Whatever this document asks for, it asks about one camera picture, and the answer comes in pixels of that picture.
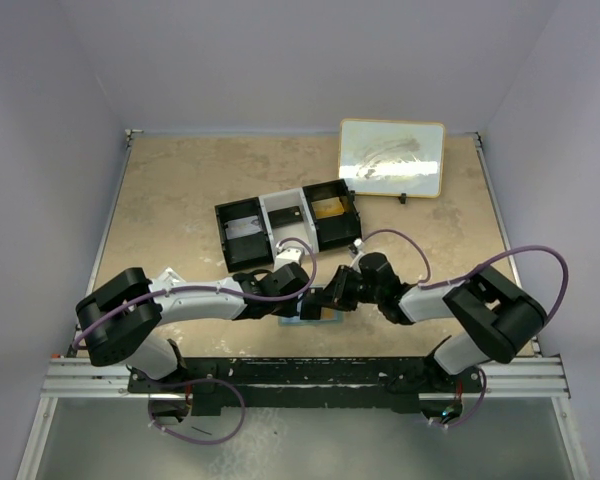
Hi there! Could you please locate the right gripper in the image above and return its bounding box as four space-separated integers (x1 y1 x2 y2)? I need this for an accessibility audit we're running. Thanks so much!
312 265 383 312

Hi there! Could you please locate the orange card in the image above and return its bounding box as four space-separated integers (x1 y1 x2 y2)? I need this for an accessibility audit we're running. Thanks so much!
321 309 339 321

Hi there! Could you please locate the green card holder wallet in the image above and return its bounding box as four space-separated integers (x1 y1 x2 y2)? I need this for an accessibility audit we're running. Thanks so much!
278 286 344 327

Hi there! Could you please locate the black white sorting tray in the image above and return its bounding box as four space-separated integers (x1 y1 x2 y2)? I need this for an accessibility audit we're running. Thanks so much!
214 180 362 273

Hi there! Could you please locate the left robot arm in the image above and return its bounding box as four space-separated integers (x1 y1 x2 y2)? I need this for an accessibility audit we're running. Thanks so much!
72 262 315 392

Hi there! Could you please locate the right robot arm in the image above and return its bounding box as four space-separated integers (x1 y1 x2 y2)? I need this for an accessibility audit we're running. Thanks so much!
300 253 548 391

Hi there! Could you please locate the silver VIP card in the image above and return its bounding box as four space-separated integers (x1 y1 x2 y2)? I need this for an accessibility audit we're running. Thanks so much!
225 215 262 240

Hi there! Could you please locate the gold card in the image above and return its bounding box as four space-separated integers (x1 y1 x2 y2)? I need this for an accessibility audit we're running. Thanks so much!
311 197 347 220

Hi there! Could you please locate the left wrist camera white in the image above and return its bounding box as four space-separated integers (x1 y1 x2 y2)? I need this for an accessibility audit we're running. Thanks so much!
273 242 305 270

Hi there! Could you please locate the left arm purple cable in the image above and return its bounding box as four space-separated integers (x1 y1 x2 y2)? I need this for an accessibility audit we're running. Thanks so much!
72 239 319 351

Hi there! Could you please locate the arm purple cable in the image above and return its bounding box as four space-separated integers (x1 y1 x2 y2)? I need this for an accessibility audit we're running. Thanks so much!
72 239 319 351
352 228 571 314

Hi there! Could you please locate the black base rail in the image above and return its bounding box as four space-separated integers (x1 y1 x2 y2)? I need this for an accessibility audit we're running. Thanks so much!
128 357 483 416

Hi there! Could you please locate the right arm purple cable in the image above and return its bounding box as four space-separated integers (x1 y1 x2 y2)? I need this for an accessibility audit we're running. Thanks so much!
352 228 571 314

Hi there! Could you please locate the white board wooden frame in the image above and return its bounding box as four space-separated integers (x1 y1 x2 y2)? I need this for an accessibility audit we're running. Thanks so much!
338 118 446 199

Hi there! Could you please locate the aluminium frame rail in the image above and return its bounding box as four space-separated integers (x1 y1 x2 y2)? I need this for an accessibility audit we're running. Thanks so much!
481 356 571 399

